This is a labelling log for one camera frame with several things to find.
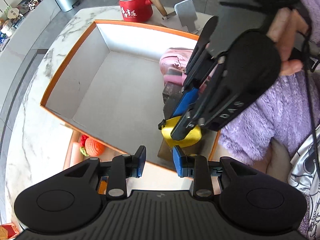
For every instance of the person right hand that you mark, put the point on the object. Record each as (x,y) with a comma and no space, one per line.
(282,31)

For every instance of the brown cardboard box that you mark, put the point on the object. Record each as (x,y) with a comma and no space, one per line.
(203,147)

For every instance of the silver phone stand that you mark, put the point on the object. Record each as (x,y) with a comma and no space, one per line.
(183,17)

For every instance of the red mug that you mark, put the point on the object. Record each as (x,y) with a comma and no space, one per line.
(140,11)

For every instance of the purple fuzzy sleeve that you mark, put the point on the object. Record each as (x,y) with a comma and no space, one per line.
(280,115)

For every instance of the dark grey flat box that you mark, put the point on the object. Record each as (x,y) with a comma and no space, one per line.
(172,108)

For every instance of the pink phone stand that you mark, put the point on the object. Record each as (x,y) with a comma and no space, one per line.
(73,156)

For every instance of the dark printed box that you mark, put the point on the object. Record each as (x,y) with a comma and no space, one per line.
(171,93)

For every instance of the pink pouch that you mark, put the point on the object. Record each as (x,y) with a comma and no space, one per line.
(177,58)

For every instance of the orange storage box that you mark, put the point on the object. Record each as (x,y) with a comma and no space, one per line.
(110,86)

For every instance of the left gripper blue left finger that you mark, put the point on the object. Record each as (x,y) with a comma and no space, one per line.
(138,162)

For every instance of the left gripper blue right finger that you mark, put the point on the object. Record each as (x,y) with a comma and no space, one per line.
(183,163)

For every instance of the orange crochet fruit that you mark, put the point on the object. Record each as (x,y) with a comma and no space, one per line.
(90,147)

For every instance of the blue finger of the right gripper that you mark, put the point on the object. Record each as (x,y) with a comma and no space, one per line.
(188,98)
(200,113)

